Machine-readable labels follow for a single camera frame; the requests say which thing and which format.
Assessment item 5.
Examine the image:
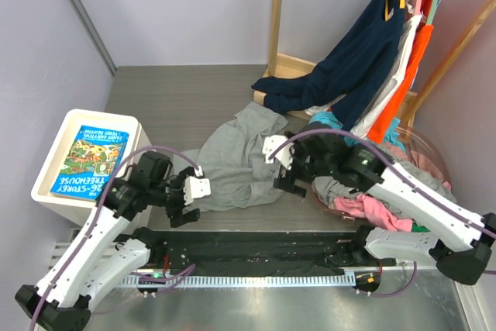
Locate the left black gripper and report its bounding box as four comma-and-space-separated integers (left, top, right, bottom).
148, 167, 200, 226

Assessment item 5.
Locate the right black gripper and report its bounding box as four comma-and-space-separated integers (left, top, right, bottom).
274, 129, 334, 197

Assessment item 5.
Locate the grey t shirt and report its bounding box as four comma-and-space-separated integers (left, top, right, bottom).
184, 102, 288, 212

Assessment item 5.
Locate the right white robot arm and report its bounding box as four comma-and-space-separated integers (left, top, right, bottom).
263, 128, 495, 285

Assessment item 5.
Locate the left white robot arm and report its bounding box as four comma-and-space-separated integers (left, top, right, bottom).
15, 146, 210, 330

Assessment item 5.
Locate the turquoise shirt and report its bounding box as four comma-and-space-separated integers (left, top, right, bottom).
308, 112, 406, 153

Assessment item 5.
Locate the pink shirt in pile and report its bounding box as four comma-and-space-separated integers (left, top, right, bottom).
332, 144, 420, 232

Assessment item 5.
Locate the white hanging shirt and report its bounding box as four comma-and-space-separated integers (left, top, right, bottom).
305, 15, 424, 140

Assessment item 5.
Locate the orange hanging shirt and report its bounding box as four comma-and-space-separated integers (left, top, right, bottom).
354, 0, 438, 143

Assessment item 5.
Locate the navy blue hanging shirt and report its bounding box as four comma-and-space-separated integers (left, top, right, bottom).
252, 0, 405, 131

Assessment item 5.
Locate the grey garment in pile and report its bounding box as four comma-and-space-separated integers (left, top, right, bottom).
312, 151, 456, 206

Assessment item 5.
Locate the white storage box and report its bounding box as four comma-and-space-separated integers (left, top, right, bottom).
31, 109, 150, 226

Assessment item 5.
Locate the blue treehouse book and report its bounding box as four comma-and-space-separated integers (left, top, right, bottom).
50, 126, 129, 201

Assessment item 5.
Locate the wooden clothes rack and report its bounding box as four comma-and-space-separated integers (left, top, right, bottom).
264, 0, 495, 126

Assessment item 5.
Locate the green garment in pile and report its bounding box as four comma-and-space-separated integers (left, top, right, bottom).
411, 223, 430, 233

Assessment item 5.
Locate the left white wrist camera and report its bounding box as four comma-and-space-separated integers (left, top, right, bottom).
183, 176, 211, 205

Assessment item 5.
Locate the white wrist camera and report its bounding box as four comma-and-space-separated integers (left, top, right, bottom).
183, 176, 211, 205
262, 135, 294, 171

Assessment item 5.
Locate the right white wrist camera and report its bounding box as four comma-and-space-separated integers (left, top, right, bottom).
262, 135, 294, 171

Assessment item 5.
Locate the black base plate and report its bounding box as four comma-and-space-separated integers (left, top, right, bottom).
144, 231, 396, 278

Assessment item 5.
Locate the white slotted cable duct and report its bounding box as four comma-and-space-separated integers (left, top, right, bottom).
119, 273, 357, 288

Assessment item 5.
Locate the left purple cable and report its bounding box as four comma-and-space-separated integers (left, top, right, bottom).
29, 145, 205, 331

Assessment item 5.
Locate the grey wall trim strip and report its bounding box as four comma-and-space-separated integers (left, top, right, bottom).
68, 0, 117, 76

